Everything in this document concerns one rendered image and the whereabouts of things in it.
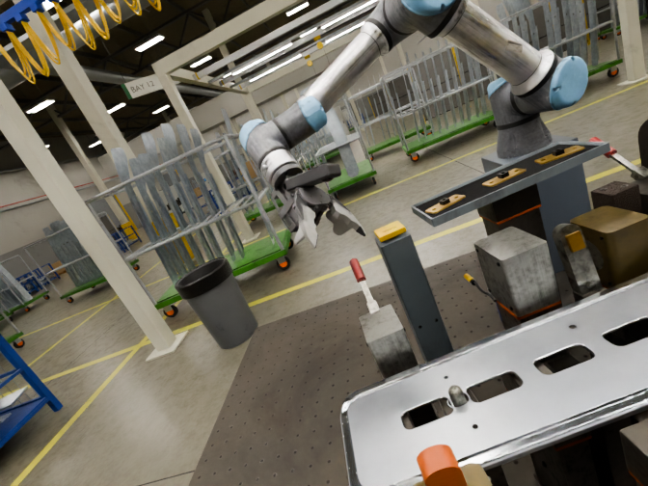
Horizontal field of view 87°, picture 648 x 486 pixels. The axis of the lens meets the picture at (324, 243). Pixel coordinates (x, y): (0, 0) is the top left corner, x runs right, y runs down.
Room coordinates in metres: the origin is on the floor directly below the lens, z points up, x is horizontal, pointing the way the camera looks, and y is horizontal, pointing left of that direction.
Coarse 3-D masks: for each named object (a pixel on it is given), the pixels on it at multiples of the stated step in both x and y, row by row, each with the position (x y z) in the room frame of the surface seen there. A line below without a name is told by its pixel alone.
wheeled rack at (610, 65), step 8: (544, 0) 6.40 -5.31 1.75; (528, 8) 6.45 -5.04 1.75; (512, 16) 6.51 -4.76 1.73; (600, 24) 6.54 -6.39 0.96; (584, 32) 6.32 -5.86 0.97; (616, 32) 6.22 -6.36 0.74; (568, 40) 6.36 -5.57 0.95; (616, 40) 6.23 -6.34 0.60; (544, 48) 7.25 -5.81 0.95; (552, 48) 6.41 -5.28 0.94; (616, 48) 6.24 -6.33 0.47; (600, 64) 6.57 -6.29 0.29; (608, 64) 6.25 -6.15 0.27; (616, 64) 6.22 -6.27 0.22; (488, 72) 7.47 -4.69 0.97; (592, 72) 6.29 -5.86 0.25; (608, 72) 6.32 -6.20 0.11; (616, 72) 6.29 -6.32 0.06
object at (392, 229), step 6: (396, 222) 0.73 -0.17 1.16; (384, 228) 0.73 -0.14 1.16; (390, 228) 0.71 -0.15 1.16; (396, 228) 0.69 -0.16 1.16; (402, 228) 0.68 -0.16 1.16; (378, 234) 0.70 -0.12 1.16; (384, 234) 0.69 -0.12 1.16; (390, 234) 0.68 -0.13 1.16; (396, 234) 0.68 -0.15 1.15; (384, 240) 0.68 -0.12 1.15
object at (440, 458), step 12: (420, 456) 0.24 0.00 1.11; (432, 456) 0.24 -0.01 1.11; (444, 456) 0.23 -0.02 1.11; (420, 468) 0.24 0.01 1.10; (432, 468) 0.23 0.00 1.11; (444, 468) 0.22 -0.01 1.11; (456, 468) 0.23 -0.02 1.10; (432, 480) 0.23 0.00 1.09; (444, 480) 0.23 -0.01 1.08; (456, 480) 0.23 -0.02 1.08
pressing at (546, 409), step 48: (624, 288) 0.43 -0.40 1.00; (528, 336) 0.43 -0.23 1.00; (576, 336) 0.39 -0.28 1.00; (384, 384) 0.46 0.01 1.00; (432, 384) 0.43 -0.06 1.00; (528, 384) 0.36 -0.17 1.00; (576, 384) 0.33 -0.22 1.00; (624, 384) 0.30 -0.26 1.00; (384, 432) 0.38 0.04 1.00; (432, 432) 0.35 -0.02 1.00; (480, 432) 0.32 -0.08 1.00; (528, 432) 0.30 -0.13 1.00; (576, 432) 0.28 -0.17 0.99; (384, 480) 0.32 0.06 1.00
